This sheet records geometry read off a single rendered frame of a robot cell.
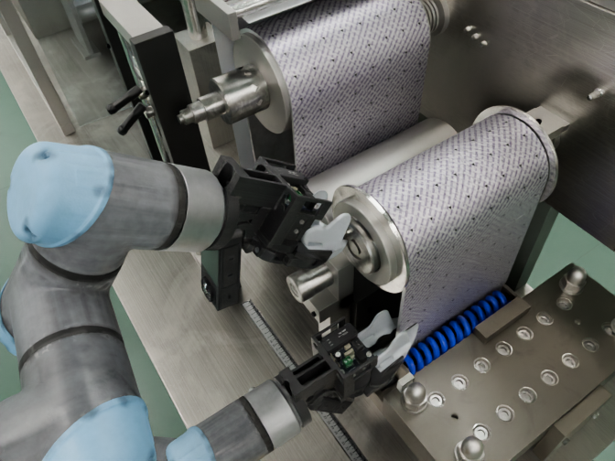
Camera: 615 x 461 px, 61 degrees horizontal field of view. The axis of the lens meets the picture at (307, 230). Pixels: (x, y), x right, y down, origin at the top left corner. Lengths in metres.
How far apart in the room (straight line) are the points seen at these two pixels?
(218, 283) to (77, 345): 0.17
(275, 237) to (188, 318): 0.55
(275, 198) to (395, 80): 0.36
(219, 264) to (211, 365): 0.48
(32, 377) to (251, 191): 0.22
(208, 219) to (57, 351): 0.15
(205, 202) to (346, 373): 0.32
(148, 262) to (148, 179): 0.73
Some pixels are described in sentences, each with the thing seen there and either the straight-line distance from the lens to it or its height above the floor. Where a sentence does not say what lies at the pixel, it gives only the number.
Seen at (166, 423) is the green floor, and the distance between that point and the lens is 1.96.
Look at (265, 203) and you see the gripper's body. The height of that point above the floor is 1.39.
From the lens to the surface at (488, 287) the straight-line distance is 0.88.
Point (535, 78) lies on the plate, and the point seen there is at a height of 1.32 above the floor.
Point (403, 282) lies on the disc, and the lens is 0.63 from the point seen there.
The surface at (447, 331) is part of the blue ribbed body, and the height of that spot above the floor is 1.04.
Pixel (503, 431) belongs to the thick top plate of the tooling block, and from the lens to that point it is 0.80.
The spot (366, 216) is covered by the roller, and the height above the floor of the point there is 1.31.
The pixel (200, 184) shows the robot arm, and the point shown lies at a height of 1.45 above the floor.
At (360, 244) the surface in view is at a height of 1.27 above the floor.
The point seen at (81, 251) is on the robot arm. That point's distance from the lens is 0.42.
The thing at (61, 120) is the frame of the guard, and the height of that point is 0.95.
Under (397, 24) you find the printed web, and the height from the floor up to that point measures 1.38.
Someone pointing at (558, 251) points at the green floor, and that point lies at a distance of 2.39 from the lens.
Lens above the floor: 1.75
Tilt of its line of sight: 49 degrees down
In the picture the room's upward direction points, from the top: 5 degrees counter-clockwise
